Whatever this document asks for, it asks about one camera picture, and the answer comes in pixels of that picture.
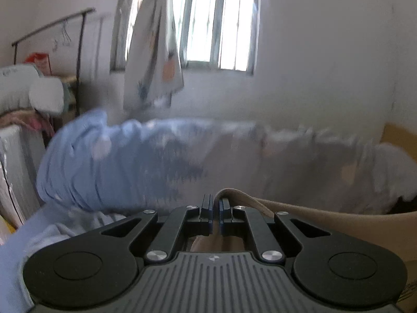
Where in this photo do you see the beige shirt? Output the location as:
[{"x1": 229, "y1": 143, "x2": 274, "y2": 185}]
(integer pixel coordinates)
[{"x1": 189, "y1": 188, "x2": 417, "y2": 313}]

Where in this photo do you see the pink towel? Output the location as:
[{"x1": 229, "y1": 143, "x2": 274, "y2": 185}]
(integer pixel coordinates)
[{"x1": 0, "y1": 109, "x2": 56, "y2": 137}]

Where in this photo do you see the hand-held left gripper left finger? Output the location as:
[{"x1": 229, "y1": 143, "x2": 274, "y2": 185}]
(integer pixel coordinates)
[{"x1": 101, "y1": 195, "x2": 214, "y2": 263}]

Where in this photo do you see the wooden headboard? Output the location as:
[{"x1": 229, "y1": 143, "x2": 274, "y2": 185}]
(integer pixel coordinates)
[{"x1": 379, "y1": 122, "x2": 417, "y2": 164}]

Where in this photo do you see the white rolled pillow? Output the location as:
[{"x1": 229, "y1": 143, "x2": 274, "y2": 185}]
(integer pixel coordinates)
[{"x1": 29, "y1": 76, "x2": 66, "y2": 115}]

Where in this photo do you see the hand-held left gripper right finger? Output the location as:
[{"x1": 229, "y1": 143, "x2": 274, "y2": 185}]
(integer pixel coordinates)
[{"x1": 219, "y1": 199, "x2": 331, "y2": 264}]

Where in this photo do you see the black clothes rack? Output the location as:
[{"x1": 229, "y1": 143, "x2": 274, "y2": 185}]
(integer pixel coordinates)
[{"x1": 11, "y1": 7, "x2": 105, "y2": 118}]

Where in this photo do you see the plastic-wrapped white mattress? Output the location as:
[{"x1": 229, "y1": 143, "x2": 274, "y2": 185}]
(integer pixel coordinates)
[{"x1": 0, "y1": 125, "x2": 46, "y2": 230}]

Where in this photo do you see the printed white curtain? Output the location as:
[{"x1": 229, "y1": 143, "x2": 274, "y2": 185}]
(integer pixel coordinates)
[{"x1": 123, "y1": 0, "x2": 185, "y2": 111}]

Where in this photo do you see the barred window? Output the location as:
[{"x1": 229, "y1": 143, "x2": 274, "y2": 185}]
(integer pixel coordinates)
[{"x1": 111, "y1": 0, "x2": 261, "y2": 75}]

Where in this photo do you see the light blue printed quilt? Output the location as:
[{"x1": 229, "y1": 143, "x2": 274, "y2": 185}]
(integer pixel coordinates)
[{"x1": 36, "y1": 109, "x2": 417, "y2": 216}]

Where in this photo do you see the orange bag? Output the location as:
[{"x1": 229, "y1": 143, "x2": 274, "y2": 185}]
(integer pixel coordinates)
[{"x1": 24, "y1": 52, "x2": 52, "y2": 74}]

